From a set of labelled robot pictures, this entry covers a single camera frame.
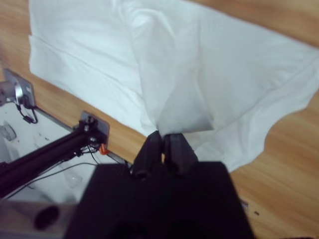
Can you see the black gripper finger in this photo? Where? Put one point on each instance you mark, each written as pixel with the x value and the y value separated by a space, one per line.
pixel 180 152
pixel 147 154

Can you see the white t-shirt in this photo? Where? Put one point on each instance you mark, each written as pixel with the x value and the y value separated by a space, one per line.
pixel 99 49

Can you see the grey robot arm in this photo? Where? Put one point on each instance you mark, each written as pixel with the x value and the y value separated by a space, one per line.
pixel 10 90

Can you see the white mount block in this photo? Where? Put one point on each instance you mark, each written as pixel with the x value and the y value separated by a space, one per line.
pixel 102 127

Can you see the grey base plate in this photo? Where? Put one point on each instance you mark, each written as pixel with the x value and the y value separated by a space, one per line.
pixel 26 87

